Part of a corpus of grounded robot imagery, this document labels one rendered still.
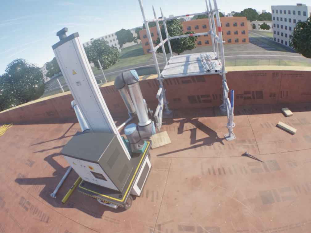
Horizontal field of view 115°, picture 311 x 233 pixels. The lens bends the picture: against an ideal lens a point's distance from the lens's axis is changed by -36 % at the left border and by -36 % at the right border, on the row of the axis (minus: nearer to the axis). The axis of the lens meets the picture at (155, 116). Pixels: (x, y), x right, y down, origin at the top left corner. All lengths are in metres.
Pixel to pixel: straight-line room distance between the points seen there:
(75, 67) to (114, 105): 2.22
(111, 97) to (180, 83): 1.52
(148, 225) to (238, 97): 2.51
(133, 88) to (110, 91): 1.87
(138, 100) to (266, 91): 2.37
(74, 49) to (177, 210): 1.82
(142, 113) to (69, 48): 0.95
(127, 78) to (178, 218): 1.50
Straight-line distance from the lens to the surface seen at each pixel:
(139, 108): 1.57
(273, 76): 3.06
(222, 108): 2.93
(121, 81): 1.52
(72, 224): 2.23
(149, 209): 1.82
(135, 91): 1.52
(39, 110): 5.94
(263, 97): 3.16
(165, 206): 1.79
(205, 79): 2.76
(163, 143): 2.35
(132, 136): 1.69
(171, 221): 1.72
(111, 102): 3.50
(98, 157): 1.29
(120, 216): 1.91
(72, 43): 1.37
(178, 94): 2.90
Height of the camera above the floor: 1.63
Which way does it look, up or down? 33 degrees down
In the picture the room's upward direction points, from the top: 16 degrees counter-clockwise
